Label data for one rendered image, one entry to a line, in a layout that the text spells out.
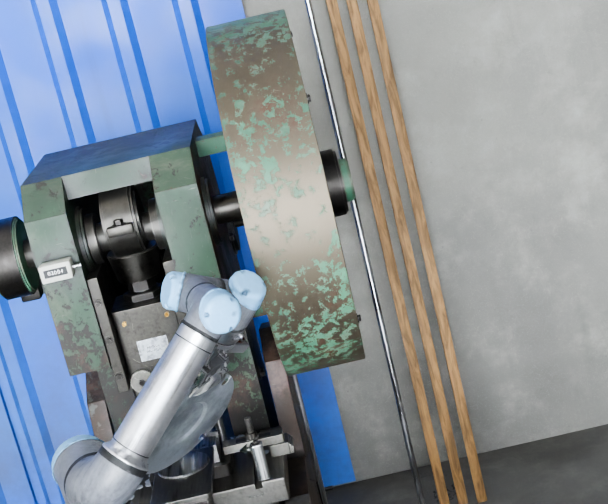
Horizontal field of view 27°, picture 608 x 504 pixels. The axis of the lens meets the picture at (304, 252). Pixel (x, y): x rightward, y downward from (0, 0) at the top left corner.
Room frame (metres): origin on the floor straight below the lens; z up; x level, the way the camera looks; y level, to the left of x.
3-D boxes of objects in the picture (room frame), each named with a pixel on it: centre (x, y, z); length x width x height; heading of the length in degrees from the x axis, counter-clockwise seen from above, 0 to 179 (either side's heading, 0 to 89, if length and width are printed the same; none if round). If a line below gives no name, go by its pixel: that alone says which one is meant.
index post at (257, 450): (2.70, 0.21, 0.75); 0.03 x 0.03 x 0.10; 89
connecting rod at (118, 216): (2.83, 0.39, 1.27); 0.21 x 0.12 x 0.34; 179
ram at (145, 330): (2.79, 0.39, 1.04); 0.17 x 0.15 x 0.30; 179
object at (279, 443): (2.83, 0.22, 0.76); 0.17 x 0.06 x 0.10; 89
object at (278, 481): (2.83, 0.39, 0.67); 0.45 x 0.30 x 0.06; 89
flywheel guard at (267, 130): (2.93, 0.05, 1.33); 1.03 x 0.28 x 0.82; 179
